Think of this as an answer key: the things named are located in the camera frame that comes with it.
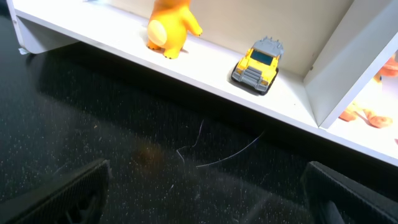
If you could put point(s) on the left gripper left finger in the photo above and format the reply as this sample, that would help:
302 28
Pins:
56 199

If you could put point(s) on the yellow rubber duck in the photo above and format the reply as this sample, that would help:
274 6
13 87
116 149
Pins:
171 28

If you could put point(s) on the grey and yellow toy truck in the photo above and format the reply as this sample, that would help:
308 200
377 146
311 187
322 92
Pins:
258 67

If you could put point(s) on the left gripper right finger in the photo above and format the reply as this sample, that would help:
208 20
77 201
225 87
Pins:
351 199

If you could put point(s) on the yellow plush duck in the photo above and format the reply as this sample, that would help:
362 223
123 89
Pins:
377 120

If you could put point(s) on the white shelf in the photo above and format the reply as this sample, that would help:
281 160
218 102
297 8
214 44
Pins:
211 65

